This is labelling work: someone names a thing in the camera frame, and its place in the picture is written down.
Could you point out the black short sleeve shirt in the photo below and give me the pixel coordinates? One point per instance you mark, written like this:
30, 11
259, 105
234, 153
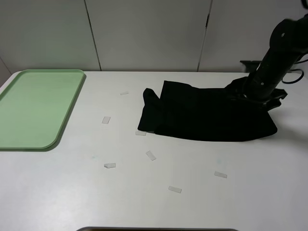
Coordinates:
212, 114

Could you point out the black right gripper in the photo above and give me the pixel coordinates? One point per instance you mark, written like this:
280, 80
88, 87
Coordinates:
271, 102

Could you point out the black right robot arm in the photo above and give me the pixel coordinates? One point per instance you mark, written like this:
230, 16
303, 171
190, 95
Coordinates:
288, 43

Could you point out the light green plastic tray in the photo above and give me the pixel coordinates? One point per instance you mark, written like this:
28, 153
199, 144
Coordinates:
35, 108

